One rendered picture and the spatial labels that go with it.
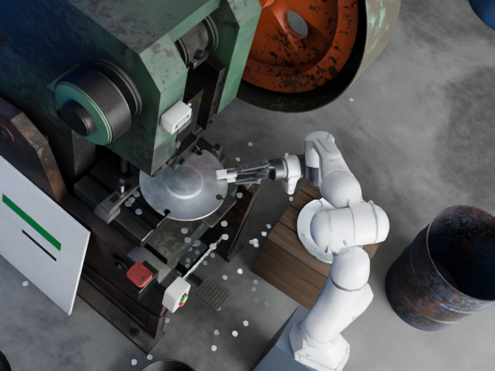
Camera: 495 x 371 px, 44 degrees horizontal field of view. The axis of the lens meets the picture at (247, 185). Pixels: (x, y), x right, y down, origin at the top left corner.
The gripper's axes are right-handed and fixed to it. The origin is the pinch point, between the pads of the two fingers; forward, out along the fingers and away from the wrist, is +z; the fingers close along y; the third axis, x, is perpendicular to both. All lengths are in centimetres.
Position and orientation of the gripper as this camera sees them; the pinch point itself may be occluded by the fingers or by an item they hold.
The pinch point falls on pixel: (225, 176)
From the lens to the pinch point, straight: 207.0
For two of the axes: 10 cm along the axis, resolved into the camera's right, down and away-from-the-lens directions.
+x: 2.5, 8.6, -4.4
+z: -9.5, 1.3, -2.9
